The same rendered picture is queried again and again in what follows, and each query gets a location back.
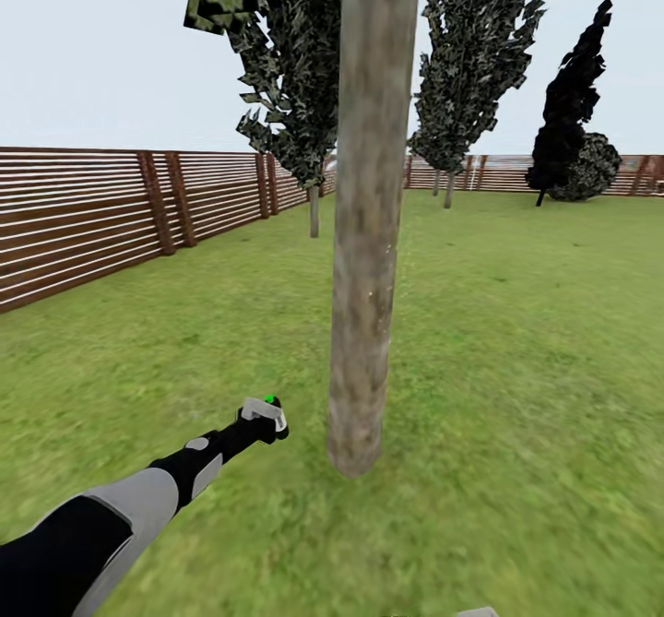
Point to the pesticide atomizer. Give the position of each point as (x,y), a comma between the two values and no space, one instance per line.
(282,430)

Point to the bush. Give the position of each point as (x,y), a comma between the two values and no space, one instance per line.
(595,171)

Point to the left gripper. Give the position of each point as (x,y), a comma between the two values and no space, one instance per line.
(263,429)

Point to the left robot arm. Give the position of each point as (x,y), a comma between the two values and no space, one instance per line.
(72,560)

